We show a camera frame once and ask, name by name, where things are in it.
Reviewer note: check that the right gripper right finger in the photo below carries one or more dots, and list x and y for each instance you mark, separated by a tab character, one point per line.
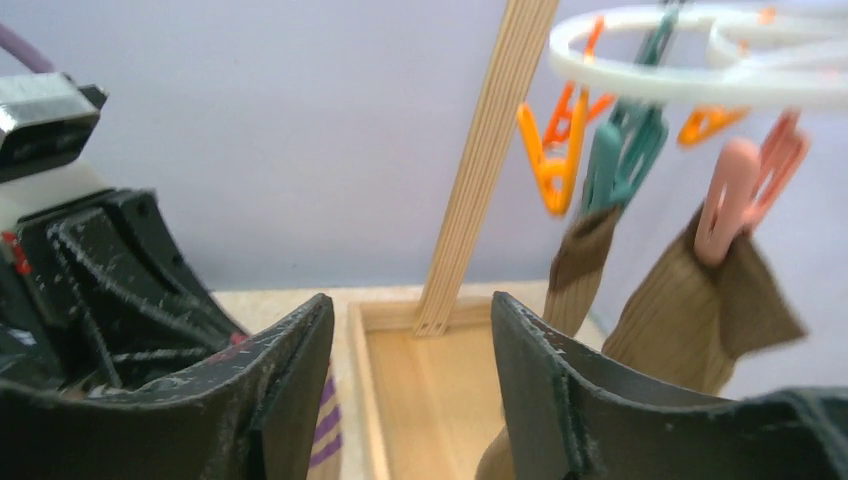
573	413

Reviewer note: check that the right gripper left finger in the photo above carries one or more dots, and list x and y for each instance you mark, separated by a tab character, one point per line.
247	412

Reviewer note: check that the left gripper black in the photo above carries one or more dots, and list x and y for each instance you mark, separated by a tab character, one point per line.
97	290

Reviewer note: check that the purple striped sock maroon cuff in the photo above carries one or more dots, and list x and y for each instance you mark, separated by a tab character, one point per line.
326	455

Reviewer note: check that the brown sock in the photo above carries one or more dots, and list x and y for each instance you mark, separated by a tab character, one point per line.
576	270
688	324

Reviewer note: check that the peach clothespin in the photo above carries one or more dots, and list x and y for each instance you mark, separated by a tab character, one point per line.
746	182

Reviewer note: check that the white round clip hanger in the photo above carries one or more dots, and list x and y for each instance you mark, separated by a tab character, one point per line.
745	54

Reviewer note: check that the wooden clothes rack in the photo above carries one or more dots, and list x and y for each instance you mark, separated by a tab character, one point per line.
424	367

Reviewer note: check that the orange clothespin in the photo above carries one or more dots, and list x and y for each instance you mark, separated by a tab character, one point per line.
554	154
706	121

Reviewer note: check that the teal clothespin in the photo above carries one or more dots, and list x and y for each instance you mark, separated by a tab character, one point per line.
623	151

